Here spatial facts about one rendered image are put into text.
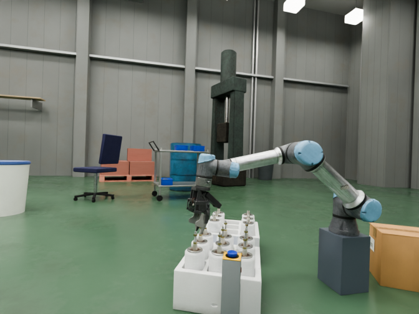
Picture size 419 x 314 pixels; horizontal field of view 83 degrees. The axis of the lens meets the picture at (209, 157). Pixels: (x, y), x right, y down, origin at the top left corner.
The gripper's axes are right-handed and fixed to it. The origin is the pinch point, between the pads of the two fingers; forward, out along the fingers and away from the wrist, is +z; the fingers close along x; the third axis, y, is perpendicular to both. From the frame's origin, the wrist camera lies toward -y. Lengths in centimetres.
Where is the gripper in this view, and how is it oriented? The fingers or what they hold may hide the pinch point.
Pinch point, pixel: (200, 228)
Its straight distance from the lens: 116.1
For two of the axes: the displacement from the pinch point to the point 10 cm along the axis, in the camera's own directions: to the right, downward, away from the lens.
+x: 5.9, 0.7, -8.0
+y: -7.9, -1.2, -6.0
